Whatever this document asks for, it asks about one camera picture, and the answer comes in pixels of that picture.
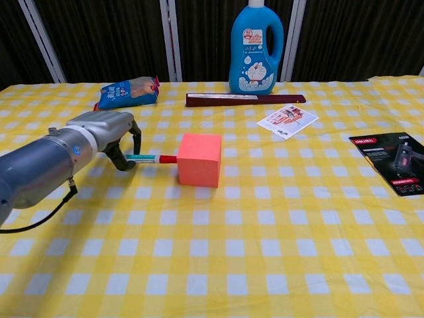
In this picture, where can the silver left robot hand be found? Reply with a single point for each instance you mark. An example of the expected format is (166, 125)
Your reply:
(102, 127)

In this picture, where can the red capped white marker pen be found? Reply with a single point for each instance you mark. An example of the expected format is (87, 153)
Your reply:
(145, 158)

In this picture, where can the orange red cube block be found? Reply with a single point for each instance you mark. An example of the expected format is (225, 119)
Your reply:
(198, 162)

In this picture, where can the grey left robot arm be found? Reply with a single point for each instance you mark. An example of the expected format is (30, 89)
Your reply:
(36, 169)

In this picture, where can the blue snack bag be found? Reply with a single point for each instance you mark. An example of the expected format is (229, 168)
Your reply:
(126, 94)

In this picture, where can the black pleated curtain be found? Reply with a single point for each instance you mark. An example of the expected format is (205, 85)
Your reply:
(109, 36)

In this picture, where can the blue detergent bottle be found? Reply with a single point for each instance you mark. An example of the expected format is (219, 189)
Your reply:
(246, 63)

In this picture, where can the yellow white checkered tablecloth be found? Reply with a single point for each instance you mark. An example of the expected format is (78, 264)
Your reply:
(232, 238)

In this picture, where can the white printed postcard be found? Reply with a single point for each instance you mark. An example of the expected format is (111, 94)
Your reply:
(286, 121)

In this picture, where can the black glue gun card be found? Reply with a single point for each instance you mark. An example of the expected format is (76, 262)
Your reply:
(394, 162)

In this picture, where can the white metal frame post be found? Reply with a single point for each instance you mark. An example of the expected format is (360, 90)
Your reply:
(43, 39)
(171, 39)
(293, 39)

